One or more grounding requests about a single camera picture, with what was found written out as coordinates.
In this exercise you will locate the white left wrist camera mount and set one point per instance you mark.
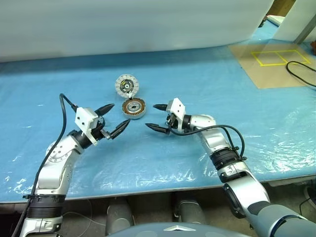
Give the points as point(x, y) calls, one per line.
point(85, 118)

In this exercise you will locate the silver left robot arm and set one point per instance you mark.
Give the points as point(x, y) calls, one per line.
point(56, 172)

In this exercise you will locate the white foam piece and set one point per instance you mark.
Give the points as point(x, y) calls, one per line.
point(276, 19)

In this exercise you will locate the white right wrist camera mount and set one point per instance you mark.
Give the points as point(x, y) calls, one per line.
point(178, 106)

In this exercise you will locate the grey robot torso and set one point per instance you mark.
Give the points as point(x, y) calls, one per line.
point(160, 230)

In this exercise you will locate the white motor disc with circuit board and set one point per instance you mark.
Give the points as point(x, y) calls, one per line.
point(126, 85)

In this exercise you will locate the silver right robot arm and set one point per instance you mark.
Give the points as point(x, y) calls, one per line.
point(217, 140)

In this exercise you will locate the brown cardboard sheet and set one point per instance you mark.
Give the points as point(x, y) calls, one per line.
point(271, 76)

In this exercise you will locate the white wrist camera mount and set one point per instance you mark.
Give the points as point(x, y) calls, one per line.
point(178, 106)
point(85, 118)

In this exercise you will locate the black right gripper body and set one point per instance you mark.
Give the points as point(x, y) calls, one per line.
point(172, 121)

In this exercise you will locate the silver motor stator copper windings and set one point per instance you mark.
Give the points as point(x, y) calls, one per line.
point(133, 107)

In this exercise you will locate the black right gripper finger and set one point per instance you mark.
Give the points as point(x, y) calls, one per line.
point(158, 128)
point(161, 107)

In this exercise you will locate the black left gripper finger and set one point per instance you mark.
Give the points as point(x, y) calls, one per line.
point(105, 109)
point(119, 128)

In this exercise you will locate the white upright panel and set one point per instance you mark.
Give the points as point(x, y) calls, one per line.
point(291, 19)

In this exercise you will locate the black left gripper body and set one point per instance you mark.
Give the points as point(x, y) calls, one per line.
point(101, 132)

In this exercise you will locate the aluminium post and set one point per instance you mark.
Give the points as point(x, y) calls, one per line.
point(306, 32)

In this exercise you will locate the white foam backdrop sheet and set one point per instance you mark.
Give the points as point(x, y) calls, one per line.
point(123, 24)

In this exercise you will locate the blue plastic table cover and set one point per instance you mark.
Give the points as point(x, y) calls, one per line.
point(197, 86)

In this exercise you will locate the grey rounded shape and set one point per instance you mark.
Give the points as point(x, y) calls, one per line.
point(119, 217)
point(191, 212)

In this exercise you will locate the yellow tape rectangle marking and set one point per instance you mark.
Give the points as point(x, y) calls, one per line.
point(256, 59)

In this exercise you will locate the red-brown object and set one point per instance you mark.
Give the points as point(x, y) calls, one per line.
point(314, 47)

